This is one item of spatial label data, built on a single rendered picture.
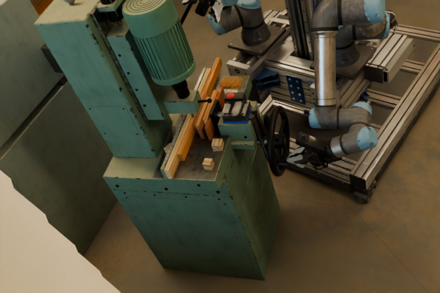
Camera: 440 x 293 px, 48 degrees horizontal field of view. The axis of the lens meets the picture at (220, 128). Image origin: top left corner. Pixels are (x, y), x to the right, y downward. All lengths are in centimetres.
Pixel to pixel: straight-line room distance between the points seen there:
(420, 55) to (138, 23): 206
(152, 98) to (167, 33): 33
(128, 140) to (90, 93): 27
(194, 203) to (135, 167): 30
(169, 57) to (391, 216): 152
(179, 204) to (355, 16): 106
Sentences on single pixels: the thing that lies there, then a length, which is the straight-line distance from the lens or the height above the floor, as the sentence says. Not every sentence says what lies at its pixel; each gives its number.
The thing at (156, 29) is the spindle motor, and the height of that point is 144.
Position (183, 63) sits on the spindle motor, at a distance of 181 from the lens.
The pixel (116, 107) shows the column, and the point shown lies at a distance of 200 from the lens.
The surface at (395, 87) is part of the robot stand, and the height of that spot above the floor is 21.
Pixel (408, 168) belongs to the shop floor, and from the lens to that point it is 295.
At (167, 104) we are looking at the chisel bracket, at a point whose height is 106.
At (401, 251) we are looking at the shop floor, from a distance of 265.
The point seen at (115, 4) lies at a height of 152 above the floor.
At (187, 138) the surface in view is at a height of 94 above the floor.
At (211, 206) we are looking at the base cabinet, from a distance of 213.
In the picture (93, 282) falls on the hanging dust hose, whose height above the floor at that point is 215.
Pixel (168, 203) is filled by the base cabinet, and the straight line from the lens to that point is 221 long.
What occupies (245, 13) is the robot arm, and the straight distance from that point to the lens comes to 247.
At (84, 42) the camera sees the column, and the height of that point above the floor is 143.
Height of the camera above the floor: 228
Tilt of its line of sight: 43 degrees down
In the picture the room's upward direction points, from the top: 20 degrees counter-clockwise
